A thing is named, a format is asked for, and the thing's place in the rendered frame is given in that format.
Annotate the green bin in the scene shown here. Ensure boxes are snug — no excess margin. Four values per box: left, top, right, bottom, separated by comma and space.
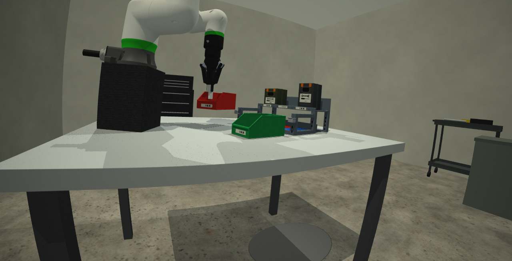
233, 113, 286, 139

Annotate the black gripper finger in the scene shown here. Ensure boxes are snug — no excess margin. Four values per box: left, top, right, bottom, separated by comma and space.
200, 61, 210, 92
208, 60, 224, 99

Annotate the red bin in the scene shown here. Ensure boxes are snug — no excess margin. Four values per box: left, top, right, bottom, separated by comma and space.
197, 92, 236, 110

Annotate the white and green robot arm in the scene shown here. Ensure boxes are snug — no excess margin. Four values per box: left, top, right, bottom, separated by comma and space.
82, 0, 228, 69

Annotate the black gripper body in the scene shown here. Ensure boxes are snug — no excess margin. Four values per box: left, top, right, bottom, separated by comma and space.
204, 48, 221, 69

